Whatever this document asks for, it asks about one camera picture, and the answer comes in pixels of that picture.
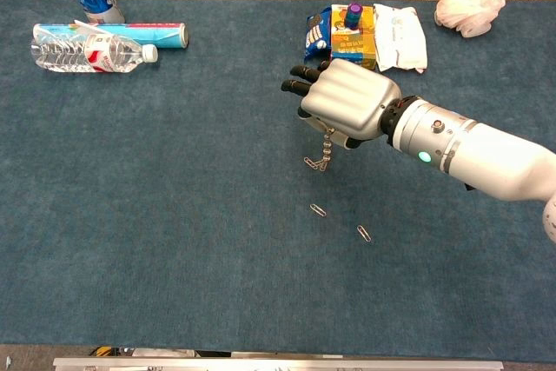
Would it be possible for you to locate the teal felt table cloth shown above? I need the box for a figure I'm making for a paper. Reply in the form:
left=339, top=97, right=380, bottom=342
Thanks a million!
left=0, top=0, right=556, bottom=363

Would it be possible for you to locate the blue plastic wrap roll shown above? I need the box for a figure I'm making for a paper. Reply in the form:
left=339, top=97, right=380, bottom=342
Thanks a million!
left=32, top=19, right=190, bottom=51

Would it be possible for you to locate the blue cookie pack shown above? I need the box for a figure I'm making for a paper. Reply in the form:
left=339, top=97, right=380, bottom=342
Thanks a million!
left=302, top=8, right=334, bottom=63

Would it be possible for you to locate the white mesh bath pouf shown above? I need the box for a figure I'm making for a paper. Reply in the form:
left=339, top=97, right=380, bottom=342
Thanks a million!
left=434, top=0, right=507, bottom=38

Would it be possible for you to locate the small purple capped bottle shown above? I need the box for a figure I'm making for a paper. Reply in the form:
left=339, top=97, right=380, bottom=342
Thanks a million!
left=344, top=1, right=365, bottom=31

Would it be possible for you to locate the yellow and blue carton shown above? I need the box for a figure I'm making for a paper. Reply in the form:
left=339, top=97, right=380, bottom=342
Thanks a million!
left=328, top=3, right=378, bottom=71

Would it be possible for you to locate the aluminium profile rail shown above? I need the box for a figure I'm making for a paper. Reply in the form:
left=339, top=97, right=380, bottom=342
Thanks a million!
left=52, top=357, right=505, bottom=371

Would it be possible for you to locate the white wet wipes pack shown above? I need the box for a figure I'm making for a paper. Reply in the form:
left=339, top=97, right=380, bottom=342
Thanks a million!
left=373, top=3, right=429, bottom=74

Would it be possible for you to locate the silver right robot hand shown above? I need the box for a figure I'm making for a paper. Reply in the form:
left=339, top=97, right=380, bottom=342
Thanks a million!
left=281, top=57, right=403, bottom=150

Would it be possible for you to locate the clear plastic water bottle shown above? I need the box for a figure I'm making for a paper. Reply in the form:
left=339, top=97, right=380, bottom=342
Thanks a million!
left=29, top=34, right=159, bottom=74

